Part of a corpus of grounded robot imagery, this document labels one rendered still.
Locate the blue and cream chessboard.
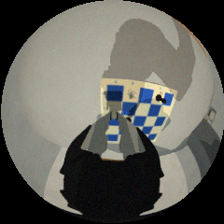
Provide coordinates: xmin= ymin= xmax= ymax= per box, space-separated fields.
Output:
xmin=101 ymin=78 xmax=177 ymax=144

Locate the white bishop chess piece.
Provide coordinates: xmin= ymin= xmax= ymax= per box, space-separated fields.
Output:
xmin=110 ymin=105 xmax=119 ymax=119

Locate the black pawn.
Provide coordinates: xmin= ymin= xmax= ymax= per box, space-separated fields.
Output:
xmin=155 ymin=94 xmax=166 ymax=104

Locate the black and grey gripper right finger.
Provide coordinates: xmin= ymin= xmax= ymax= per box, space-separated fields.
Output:
xmin=117 ymin=112 xmax=164 ymax=178

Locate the white pawn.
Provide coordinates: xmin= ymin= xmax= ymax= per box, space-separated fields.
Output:
xmin=128 ymin=89 xmax=138 ymax=98

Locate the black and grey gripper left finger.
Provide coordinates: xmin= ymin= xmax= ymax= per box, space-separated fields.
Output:
xmin=60 ymin=112 xmax=112 ymax=175

